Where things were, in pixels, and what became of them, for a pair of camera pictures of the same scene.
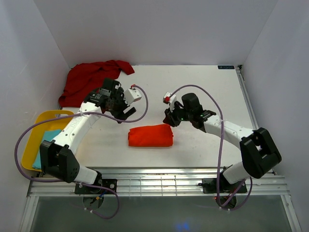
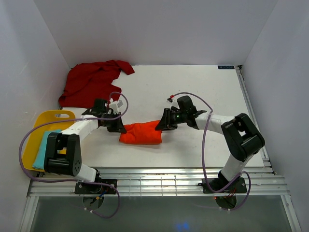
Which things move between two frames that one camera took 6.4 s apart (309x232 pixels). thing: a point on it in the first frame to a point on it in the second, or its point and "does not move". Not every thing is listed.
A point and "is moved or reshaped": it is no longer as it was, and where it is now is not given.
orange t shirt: x=151 y=136 is moved or reshaped
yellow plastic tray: x=35 y=137 does not move
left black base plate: x=111 y=183 does not move
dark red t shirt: x=84 y=79 does not move
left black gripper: x=120 y=115 to x=119 y=127
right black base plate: x=209 y=185 does not move
